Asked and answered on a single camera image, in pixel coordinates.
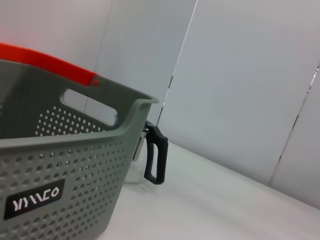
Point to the grey perforated storage basket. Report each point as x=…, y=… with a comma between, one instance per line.
x=75, y=162

